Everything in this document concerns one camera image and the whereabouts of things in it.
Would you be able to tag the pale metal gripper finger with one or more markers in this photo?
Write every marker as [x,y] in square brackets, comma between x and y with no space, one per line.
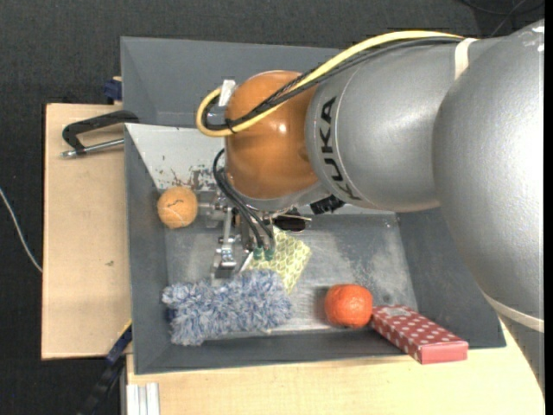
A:
[224,270]
[246,263]

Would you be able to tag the blue and white fluffy cloth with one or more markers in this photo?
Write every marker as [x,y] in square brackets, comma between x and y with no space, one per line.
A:
[229,305]

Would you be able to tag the yellow-green patterned cloth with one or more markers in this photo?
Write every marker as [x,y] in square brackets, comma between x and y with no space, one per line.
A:
[289,259]

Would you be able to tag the orange felt ball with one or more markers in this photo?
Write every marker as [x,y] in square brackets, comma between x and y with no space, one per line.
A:
[177,208]

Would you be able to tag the grey metal bin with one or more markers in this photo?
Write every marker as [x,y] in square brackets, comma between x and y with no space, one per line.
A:
[354,249]

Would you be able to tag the orange mandarin fruit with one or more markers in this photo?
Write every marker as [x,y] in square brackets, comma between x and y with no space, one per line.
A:
[348,305]

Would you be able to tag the pale wood board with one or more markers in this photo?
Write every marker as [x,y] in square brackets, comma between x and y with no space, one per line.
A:
[82,240]

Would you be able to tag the red box with white dots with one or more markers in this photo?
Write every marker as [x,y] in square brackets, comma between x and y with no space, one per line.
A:
[419,333]

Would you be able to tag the black cylinder on white bracket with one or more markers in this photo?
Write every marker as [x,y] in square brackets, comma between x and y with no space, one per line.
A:
[326,205]

